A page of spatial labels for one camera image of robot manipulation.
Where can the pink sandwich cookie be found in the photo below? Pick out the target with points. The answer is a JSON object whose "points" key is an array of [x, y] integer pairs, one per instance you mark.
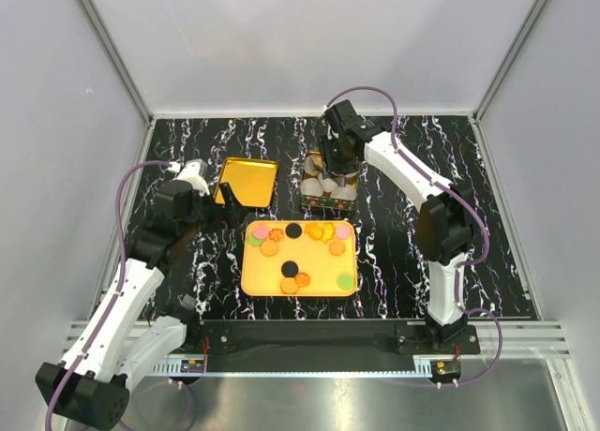
{"points": [[343, 232], [261, 232]]}

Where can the orange chick cookie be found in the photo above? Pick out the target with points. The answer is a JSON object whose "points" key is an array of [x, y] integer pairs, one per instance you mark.
{"points": [[328, 232]]}

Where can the large round dotted biscuit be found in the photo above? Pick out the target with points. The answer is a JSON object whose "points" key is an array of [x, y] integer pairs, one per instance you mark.
{"points": [[269, 247]]}

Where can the black sandwich cookie top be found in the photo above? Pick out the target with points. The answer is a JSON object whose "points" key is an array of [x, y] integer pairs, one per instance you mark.
{"points": [[293, 230]]}

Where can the gold tin lid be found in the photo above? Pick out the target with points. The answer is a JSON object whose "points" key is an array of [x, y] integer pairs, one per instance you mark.
{"points": [[252, 181]]}

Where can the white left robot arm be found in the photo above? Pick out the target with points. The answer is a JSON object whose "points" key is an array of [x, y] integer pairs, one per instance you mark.
{"points": [[93, 381]]}

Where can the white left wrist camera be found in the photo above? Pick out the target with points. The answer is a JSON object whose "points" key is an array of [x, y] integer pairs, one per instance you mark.
{"points": [[193, 173]]}

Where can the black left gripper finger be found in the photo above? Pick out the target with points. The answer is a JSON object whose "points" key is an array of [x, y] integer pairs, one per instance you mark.
{"points": [[231, 218], [228, 197]]}

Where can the pink sandwich cookie right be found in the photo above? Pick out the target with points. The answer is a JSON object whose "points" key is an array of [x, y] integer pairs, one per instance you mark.
{"points": [[343, 232]]}

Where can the orange swirl butter cookie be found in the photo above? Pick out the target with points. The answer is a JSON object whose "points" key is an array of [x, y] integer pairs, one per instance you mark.
{"points": [[276, 234]]}

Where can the black sandwich cookie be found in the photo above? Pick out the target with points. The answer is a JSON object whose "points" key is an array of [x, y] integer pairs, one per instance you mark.
{"points": [[289, 269], [293, 230]]}

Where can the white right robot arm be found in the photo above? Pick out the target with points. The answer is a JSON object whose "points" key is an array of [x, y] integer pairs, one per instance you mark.
{"points": [[446, 225]]}

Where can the green christmas cookie tin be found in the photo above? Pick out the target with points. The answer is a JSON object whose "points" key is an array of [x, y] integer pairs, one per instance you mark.
{"points": [[325, 202]]}

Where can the round dotted biscuit lower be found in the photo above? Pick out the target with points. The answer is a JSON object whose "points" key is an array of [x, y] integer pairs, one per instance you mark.
{"points": [[288, 286]]}

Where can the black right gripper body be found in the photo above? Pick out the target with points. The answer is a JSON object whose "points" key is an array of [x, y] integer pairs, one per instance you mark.
{"points": [[335, 157]]}

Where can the orange fish cookie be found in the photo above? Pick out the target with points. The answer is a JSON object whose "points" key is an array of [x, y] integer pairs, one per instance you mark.
{"points": [[314, 231]]}

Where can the orange swirl cookie lower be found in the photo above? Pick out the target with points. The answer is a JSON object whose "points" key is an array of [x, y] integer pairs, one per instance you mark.
{"points": [[302, 280]]}

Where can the yellow plastic tray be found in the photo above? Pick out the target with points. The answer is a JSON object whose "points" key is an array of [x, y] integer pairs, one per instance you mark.
{"points": [[261, 275]]}

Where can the green sandwich cookie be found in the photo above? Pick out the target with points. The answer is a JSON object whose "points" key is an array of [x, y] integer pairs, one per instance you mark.
{"points": [[253, 241], [346, 282]]}

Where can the white paper cupcake liner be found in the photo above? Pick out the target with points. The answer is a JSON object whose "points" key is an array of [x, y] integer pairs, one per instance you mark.
{"points": [[328, 184], [311, 187], [313, 165], [346, 193]]}

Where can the orange round scalloped cookie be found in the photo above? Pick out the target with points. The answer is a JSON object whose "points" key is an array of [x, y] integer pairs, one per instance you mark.
{"points": [[337, 248]]}

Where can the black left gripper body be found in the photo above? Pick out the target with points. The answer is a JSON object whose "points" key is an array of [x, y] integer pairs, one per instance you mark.
{"points": [[206, 215]]}

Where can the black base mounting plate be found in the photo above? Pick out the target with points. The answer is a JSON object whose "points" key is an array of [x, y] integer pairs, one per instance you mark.
{"points": [[322, 346]]}

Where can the green sandwich cookie right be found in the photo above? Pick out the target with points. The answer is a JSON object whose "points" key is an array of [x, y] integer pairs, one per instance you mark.
{"points": [[346, 282]]}

